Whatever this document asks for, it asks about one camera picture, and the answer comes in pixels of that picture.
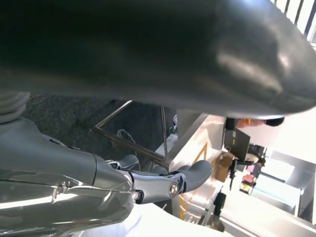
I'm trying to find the stainless steel workbench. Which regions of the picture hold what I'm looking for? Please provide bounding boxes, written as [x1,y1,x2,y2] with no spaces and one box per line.
[93,99,226,226]

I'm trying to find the grey laptop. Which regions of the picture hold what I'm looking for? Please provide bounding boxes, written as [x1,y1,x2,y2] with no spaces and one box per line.
[224,127,251,161]

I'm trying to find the brown cardboard box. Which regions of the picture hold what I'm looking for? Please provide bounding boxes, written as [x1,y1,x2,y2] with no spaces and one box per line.
[214,152,235,183]

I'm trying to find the black window railing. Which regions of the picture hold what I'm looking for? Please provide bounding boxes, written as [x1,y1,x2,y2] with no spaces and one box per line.
[270,0,316,40]

